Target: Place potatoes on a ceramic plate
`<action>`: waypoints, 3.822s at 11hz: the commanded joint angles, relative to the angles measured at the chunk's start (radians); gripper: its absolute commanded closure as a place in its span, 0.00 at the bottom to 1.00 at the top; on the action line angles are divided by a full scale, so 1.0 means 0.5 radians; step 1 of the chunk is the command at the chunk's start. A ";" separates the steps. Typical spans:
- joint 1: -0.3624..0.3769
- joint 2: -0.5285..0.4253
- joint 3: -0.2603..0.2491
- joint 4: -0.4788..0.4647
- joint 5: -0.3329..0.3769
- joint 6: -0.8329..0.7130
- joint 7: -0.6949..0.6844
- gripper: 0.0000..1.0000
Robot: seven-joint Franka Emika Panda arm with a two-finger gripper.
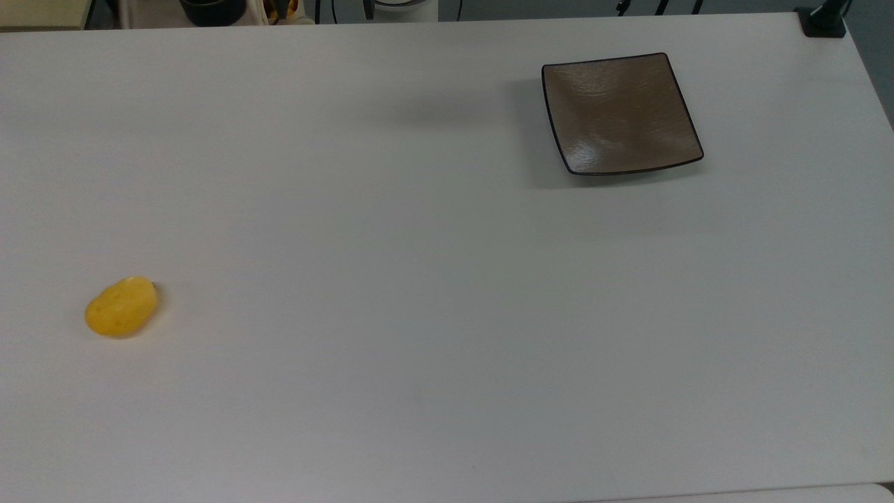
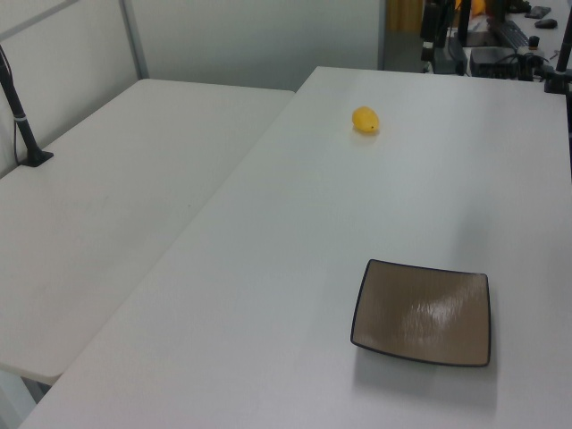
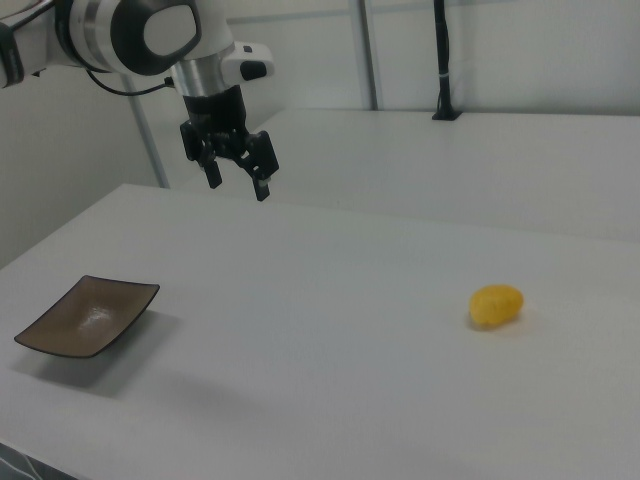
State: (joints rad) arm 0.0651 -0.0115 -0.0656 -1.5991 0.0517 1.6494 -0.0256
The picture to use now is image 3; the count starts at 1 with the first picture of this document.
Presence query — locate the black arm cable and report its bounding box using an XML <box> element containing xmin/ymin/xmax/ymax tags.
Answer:
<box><xmin>83</xmin><ymin>67</ymin><xmax>176</xmax><ymax>97</ymax></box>

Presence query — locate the brown square ceramic plate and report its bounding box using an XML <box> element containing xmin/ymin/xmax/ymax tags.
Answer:
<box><xmin>13</xmin><ymin>274</ymin><xmax>161</xmax><ymax>359</ymax></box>

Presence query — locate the black pole with base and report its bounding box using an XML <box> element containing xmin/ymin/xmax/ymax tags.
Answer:
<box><xmin>431</xmin><ymin>0</ymin><xmax>464</xmax><ymax>122</ymax></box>

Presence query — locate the white side table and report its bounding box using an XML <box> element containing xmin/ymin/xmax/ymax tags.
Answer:
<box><xmin>179</xmin><ymin>107</ymin><xmax>640</xmax><ymax>244</ymax></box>

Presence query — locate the grey metal partition post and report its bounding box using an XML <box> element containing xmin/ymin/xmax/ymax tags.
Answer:
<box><xmin>357</xmin><ymin>0</ymin><xmax>378</xmax><ymax>111</ymax></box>

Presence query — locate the yellow potato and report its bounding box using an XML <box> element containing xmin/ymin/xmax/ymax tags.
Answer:
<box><xmin>468</xmin><ymin>283</ymin><xmax>525</xmax><ymax>329</ymax></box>

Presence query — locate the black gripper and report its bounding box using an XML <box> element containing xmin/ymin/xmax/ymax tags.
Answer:
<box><xmin>179</xmin><ymin>87</ymin><xmax>280</xmax><ymax>203</ymax></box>

